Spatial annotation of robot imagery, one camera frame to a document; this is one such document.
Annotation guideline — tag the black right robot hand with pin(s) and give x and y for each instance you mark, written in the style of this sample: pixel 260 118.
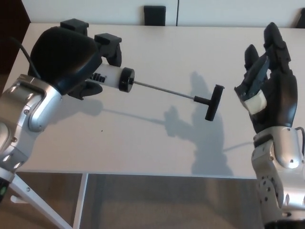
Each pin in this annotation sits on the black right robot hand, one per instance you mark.
pixel 283 95

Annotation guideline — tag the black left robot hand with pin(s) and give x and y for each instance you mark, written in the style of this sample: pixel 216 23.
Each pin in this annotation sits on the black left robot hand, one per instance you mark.
pixel 64 57

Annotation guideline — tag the white Franklin air pump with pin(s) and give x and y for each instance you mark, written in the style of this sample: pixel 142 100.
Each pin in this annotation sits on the white Franklin air pump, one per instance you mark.
pixel 112 76

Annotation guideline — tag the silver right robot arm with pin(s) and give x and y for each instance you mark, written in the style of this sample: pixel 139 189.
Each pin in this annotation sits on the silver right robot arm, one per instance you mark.
pixel 281 162

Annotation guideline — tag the white cabinet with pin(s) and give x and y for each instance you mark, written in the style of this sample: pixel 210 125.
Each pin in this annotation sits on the white cabinet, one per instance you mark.
pixel 95 10

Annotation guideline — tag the dark brown wooden panel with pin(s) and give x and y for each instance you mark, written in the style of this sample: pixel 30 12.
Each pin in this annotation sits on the dark brown wooden panel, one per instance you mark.
pixel 12 23

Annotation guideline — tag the white metal desk leg frame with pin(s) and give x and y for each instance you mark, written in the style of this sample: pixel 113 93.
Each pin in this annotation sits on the white metal desk leg frame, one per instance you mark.
pixel 31 194

